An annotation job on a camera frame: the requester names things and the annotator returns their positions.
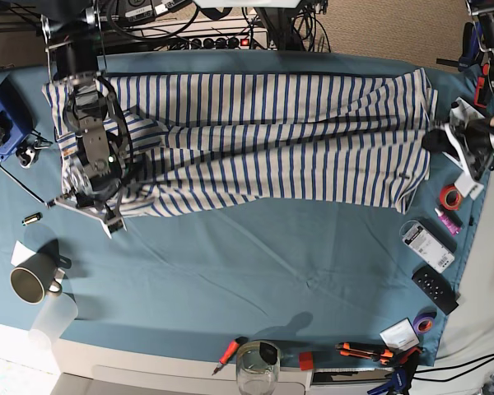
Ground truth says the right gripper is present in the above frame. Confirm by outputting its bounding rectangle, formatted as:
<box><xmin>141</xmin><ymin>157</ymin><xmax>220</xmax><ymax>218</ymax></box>
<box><xmin>45</xmin><ymin>135</ymin><xmax>156</xmax><ymax>214</ymax></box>

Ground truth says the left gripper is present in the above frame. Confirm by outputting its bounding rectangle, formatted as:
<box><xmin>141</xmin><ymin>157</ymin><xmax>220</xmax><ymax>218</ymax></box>
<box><xmin>422</xmin><ymin>117</ymin><xmax>494</xmax><ymax>173</ymax></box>

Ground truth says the blue white striped T-shirt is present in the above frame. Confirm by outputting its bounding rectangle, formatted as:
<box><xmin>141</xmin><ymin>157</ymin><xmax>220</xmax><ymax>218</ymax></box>
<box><xmin>41</xmin><ymin>67</ymin><xmax>439</xmax><ymax>219</ymax></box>

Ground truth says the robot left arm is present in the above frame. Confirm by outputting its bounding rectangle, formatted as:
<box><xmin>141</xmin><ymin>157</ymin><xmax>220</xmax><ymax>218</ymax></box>
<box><xmin>423</xmin><ymin>1</ymin><xmax>494</xmax><ymax>181</ymax></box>

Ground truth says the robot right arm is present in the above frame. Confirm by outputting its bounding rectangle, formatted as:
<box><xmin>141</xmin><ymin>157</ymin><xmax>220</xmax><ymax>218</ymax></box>
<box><xmin>37</xmin><ymin>1</ymin><xmax>161</xmax><ymax>221</ymax></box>

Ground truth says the white printed paper pad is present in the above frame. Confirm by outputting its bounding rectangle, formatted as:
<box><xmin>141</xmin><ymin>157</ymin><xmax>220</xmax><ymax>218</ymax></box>
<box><xmin>440</xmin><ymin>97</ymin><xmax>485</xmax><ymax>179</ymax></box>

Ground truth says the red tape roll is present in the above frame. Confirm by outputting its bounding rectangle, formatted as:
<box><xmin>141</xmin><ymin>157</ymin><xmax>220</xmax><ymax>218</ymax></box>
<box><xmin>439</xmin><ymin>184</ymin><xmax>464</xmax><ymax>211</ymax></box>

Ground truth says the orange black clamp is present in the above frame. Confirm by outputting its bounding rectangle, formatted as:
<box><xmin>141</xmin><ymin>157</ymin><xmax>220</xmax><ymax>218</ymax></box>
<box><xmin>474</xmin><ymin>63</ymin><xmax>492</xmax><ymax>109</ymax></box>

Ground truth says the small brass battery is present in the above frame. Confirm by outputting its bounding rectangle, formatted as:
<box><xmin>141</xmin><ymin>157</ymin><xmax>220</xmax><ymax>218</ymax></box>
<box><xmin>21</xmin><ymin>212</ymin><xmax>42</xmax><ymax>225</ymax></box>

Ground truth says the pink glue tube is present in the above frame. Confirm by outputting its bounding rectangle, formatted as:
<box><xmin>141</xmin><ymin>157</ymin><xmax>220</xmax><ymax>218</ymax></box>
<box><xmin>434</xmin><ymin>207</ymin><xmax>461</xmax><ymax>235</ymax></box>

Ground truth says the white black small clip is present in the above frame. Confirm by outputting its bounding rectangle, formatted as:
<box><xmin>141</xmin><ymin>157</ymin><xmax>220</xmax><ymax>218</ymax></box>
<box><xmin>16</xmin><ymin>138</ymin><xmax>52</xmax><ymax>169</ymax></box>

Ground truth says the blue bar clamp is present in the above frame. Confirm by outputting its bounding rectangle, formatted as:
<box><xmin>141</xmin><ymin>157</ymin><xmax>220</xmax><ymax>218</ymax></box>
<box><xmin>436</xmin><ymin>22</ymin><xmax>484</xmax><ymax>72</ymax></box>

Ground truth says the white paper slip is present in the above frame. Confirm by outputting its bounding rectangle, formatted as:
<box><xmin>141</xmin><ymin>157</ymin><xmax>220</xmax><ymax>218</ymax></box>
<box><xmin>11</xmin><ymin>241</ymin><xmax>35</xmax><ymax>267</ymax></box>

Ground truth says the clear plastic packaged item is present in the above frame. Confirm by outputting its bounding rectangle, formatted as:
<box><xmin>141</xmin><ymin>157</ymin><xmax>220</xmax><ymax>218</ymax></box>
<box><xmin>399</xmin><ymin>220</ymin><xmax>455</xmax><ymax>273</ymax></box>

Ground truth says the thin metal rod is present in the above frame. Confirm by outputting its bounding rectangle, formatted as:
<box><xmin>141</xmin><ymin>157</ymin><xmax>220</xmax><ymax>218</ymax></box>
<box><xmin>0</xmin><ymin>160</ymin><xmax>48</xmax><ymax>207</ymax></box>

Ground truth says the blue clamp block black knob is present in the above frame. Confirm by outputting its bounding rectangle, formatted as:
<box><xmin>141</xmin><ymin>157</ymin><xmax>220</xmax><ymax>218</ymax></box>
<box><xmin>0</xmin><ymin>77</ymin><xmax>34</xmax><ymax>160</ymax></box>

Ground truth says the translucent plastic cup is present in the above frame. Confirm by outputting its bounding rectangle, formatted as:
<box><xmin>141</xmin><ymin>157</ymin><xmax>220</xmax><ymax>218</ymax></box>
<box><xmin>28</xmin><ymin>293</ymin><xmax>78</xmax><ymax>351</ymax></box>

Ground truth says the black remote control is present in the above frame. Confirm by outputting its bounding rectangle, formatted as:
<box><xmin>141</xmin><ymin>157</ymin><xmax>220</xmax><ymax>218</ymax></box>
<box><xmin>412</xmin><ymin>264</ymin><xmax>459</xmax><ymax>315</ymax></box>

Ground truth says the teal table cloth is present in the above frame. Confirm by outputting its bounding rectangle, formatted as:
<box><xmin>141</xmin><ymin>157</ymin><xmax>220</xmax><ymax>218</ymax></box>
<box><xmin>0</xmin><ymin>49</ymin><xmax>494</xmax><ymax>367</ymax></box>

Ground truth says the purple tape roll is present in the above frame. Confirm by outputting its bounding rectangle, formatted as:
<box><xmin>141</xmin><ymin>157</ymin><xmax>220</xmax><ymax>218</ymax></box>
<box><xmin>412</xmin><ymin>312</ymin><xmax>436</xmax><ymax>335</ymax></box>

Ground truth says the white small card box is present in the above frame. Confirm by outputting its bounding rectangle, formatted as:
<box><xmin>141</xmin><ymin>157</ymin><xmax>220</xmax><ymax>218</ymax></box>
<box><xmin>380</xmin><ymin>318</ymin><xmax>420</xmax><ymax>351</ymax></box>

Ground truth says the black power strip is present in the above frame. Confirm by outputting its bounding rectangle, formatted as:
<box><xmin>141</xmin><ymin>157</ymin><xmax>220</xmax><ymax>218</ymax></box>
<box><xmin>181</xmin><ymin>36</ymin><xmax>267</xmax><ymax>50</ymax></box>

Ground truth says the orange black utility knife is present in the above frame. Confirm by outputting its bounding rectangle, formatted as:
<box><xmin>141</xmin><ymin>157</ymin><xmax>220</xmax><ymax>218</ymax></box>
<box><xmin>336</xmin><ymin>342</ymin><xmax>394</xmax><ymax>365</ymax></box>

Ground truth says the blue black spring clamp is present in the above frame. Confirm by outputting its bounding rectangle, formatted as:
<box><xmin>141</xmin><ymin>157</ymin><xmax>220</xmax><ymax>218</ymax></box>
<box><xmin>367</xmin><ymin>346</ymin><xmax>423</xmax><ymax>395</ymax></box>

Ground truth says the clear wine glass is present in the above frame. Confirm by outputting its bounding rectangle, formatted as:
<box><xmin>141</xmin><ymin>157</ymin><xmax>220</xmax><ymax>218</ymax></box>
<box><xmin>235</xmin><ymin>340</ymin><xmax>280</xmax><ymax>395</ymax></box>

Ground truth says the red cube block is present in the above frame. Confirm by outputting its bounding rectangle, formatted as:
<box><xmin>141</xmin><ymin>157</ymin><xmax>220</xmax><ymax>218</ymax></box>
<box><xmin>298</xmin><ymin>351</ymin><xmax>315</xmax><ymax>371</ymax></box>

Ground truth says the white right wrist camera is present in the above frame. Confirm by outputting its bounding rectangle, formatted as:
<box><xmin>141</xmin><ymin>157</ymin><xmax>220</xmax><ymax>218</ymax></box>
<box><xmin>100</xmin><ymin>205</ymin><xmax>127</xmax><ymax>239</ymax></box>

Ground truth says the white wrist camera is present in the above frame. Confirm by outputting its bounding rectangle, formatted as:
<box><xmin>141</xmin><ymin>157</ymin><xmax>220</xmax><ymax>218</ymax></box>
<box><xmin>100</xmin><ymin>205</ymin><xmax>127</xmax><ymax>239</ymax></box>
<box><xmin>443</xmin><ymin>123</ymin><xmax>484</xmax><ymax>201</ymax></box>

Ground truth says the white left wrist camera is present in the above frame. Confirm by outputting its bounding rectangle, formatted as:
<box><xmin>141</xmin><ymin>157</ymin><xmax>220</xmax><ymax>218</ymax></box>
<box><xmin>443</xmin><ymin>123</ymin><xmax>484</xmax><ymax>201</ymax></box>

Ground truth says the red handled screwdriver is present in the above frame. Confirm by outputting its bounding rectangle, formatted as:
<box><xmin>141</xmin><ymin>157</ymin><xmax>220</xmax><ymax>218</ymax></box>
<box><xmin>212</xmin><ymin>337</ymin><xmax>248</xmax><ymax>375</ymax></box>

